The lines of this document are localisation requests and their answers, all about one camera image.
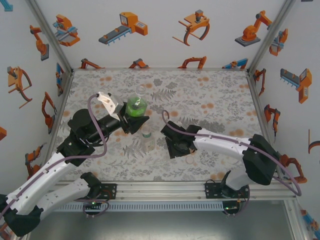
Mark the clear bottle with green label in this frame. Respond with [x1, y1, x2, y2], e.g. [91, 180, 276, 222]
[140, 124, 156, 153]

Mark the controller board with green light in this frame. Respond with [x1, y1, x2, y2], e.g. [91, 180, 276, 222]
[83, 199, 105, 210]
[223, 203, 241, 212]

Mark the aluminium corner post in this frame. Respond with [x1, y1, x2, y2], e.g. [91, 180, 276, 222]
[24, 0, 75, 76]
[246, 0, 298, 76]

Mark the green plastic bottle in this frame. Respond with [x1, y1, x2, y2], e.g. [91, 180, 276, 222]
[125, 84, 149, 119]

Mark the thin aluminium table rail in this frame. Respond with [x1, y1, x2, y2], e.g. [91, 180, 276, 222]
[71, 66, 250, 72]

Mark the aluminium side rail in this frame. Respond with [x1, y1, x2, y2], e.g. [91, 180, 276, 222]
[246, 71, 286, 181]
[44, 69, 75, 161]

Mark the floral tablecloth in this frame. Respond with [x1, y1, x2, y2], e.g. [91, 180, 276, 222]
[51, 68, 277, 183]

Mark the aluminium frame rail with slots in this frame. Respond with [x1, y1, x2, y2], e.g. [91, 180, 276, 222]
[53, 180, 297, 202]

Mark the slotted grey cable duct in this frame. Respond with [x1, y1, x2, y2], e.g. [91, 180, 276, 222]
[53, 201, 225, 213]

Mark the aluminium frame leg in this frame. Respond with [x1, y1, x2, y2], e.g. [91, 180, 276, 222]
[283, 199, 311, 240]

